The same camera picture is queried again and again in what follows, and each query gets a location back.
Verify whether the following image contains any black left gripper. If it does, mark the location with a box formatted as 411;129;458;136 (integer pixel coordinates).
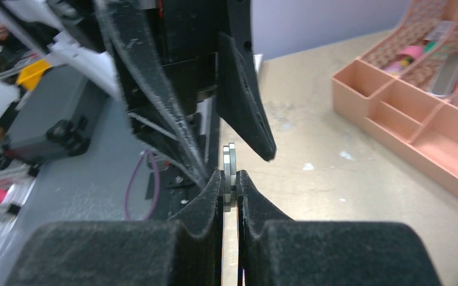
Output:
94;1;277;188

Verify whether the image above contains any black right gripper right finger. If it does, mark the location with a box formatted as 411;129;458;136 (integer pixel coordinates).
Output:
236;170;441;285

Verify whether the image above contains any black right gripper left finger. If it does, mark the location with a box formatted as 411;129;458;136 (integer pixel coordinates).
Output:
5;171;223;285

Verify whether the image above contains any white 1 chip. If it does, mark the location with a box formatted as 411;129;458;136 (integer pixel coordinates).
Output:
222;145;232;212
228;142;237;207

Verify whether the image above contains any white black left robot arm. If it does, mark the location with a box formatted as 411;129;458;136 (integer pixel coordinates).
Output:
0;1;277;187

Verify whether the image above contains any small white red box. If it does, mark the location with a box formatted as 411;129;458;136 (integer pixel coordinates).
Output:
253;54;264;74

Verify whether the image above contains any peach desk organizer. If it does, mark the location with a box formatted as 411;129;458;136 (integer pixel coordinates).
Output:
332;1;458;198

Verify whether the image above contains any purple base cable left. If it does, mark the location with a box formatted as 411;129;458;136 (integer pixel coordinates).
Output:
123;149;162;222

